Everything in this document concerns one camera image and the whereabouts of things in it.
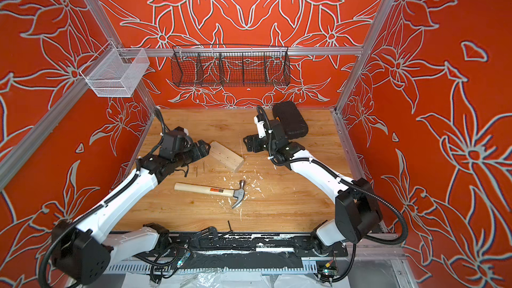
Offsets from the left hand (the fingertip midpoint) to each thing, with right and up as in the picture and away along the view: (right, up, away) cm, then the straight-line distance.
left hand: (204, 147), depth 81 cm
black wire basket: (+9, +40, +18) cm, 44 cm away
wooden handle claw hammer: (+14, -21, +4) cm, 25 cm away
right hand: (+20, +6, +1) cm, 21 cm away
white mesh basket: (-43, +34, +12) cm, 56 cm away
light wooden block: (+10, -8, +14) cm, 18 cm away
